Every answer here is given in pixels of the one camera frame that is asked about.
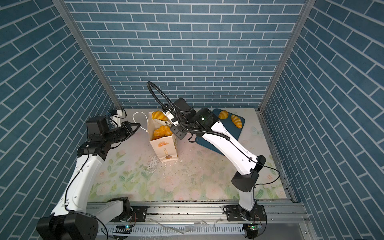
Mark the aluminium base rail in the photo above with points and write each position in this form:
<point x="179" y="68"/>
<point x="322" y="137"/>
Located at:
<point x="158" y="219"/>

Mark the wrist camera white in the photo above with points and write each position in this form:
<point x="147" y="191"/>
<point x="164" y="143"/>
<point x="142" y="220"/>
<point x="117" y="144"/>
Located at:
<point x="118" y="113"/>
<point x="171" y="118"/>

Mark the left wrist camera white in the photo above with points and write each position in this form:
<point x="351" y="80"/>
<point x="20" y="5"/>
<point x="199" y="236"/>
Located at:
<point x="118" y="113"/>

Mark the right aluminium corner post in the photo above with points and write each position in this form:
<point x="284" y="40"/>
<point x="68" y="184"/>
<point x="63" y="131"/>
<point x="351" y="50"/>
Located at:
<point x="288" y="49"/>

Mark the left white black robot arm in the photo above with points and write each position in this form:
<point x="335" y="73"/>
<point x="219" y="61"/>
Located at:
<point x="69" y="219"/>

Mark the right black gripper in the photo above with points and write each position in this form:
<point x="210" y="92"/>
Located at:
<point x="177" y="132"/>

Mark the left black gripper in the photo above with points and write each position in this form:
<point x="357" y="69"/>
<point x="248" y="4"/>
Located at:
<point x="125" y="126"/>

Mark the white printed paper bag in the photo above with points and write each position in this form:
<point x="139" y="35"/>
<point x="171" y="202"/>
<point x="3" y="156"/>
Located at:
<point x="165" y="148"/>

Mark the small round croissant top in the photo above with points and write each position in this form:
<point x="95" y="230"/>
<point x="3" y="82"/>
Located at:
<point x="223" y="115"/>

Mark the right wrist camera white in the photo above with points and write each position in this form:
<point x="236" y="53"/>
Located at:
<point x="171" y="118"/>

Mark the left aluminium corner post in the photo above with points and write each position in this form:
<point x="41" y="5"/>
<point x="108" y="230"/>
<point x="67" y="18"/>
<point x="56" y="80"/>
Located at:
<point x="77" y="34"/>

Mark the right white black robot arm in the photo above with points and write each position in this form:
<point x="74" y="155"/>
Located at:
<point x="204" y="124"/>

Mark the silver metal tongs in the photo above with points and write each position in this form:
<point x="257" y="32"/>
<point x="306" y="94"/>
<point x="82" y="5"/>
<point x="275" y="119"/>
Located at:
<point x="165" y="122"/>

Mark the aluminium corner post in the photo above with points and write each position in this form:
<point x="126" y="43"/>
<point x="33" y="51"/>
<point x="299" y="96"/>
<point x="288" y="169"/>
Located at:
<point x="77" y="34"/>
<point x="288" y="49"/>

